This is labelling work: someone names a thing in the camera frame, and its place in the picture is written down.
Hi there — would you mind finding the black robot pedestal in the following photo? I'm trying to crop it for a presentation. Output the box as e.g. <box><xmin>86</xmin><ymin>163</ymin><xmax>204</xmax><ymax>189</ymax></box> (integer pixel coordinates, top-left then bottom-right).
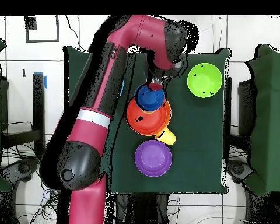
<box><xmin>116</xmin><ymin>193</ymin><xmax>170</xmax><ymax>224</ymax></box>

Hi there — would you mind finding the dark green table cloth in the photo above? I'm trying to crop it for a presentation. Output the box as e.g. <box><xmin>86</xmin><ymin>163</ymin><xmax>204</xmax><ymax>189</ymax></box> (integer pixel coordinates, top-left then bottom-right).
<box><xmin>63</xmin><ymin>45</ymin><xmax>232</xmax><ymax>195</ymax></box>

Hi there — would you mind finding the black metal stand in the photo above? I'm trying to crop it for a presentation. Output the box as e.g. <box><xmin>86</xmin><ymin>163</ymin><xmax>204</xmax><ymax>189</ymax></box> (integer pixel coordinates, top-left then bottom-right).
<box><xmin>0</xmin><ymin>72</ymin><xmax>46</xmax><ymax>157</ymax></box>

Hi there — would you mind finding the red plastic bowl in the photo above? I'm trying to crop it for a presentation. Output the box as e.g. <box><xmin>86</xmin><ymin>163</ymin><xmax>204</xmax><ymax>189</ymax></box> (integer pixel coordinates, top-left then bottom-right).
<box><xmin>125</xmin><ymin>97</ymin><xmax>169</xmax><ymax>137</ymax></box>

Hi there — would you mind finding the small dark blue bowl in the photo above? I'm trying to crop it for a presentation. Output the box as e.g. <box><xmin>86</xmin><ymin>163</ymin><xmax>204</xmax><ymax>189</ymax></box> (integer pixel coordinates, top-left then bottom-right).
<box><xmin>134</xmin><ymin>83</ymin><xmax>166</xmax><ymax>112</ymax></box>

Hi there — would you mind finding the purple plastic bowl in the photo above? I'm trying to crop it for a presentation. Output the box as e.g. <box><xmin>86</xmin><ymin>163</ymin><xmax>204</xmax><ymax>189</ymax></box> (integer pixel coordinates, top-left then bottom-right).
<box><xmin>134</xmin><ymin>139</ymin><xmax>173</xmax><ymax>177</ymax></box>

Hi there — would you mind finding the green plastic bowl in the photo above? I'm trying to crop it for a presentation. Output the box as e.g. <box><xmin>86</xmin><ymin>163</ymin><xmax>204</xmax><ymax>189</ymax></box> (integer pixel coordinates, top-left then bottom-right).
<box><xmin>187</xmin><ymin>62</ymin><xmax>223</xmax><ymax>99</ymax></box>

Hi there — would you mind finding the thin black floor cable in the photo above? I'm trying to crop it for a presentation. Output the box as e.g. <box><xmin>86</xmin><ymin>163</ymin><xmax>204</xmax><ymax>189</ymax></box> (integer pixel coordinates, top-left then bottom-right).
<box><xmin>65</xmin><ymin>15</ymin><xmax>88</xmax><ymax>53</ymax></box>

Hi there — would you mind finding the large orange plastic bowl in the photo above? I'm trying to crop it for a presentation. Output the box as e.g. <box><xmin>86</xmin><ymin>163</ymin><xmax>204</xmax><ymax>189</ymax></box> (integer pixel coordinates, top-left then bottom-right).
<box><xmin>158</xmin><ymin>99</ymin><xmax>173</xmax><ymax>135</ymax></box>

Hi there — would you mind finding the yellow plastic cup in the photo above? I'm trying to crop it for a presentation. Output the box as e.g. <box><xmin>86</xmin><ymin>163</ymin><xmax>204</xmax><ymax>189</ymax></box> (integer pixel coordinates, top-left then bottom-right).
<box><xmin>155</xmin><ymin>127</ymin><xmax>177</xmax><ymax>146</ymax></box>

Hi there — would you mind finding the black square floor frame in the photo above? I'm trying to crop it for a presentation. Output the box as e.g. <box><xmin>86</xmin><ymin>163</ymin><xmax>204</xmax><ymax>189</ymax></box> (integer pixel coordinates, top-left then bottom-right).
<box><xmin>24</xmin><ymin>15</ymin><xmax>61</xmax><ymax>43</ymax></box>

